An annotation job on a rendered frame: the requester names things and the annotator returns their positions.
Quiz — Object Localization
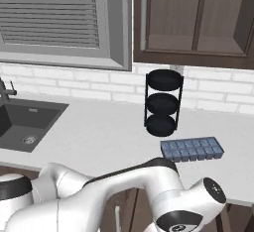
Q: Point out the dark brown drawer front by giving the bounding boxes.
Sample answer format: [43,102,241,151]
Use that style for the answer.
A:
[97,186,157,232]

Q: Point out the blue ice cube tray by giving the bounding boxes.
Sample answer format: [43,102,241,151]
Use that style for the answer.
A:
[160,136,225,163]

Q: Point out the dark grey sink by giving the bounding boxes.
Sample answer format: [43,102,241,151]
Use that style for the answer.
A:
[0,96,70,154]

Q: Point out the grey window with blinds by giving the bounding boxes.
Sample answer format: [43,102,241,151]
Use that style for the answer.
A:
[0,0,134,72]

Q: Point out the dark brown cupboard door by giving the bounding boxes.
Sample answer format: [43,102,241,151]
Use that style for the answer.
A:
[133,0,254,70]

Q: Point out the dark grey tap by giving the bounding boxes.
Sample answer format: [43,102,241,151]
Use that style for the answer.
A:
[0,77,18,109]

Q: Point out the black three-tier wire stand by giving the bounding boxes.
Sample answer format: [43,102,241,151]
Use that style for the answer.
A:
[143,68,185,138]

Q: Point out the grey cupboard door handle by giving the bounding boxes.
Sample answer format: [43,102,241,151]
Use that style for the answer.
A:
[140,0,149,52]

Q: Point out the white drawer handle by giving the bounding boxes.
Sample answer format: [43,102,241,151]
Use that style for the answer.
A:
[114,205,121,232]

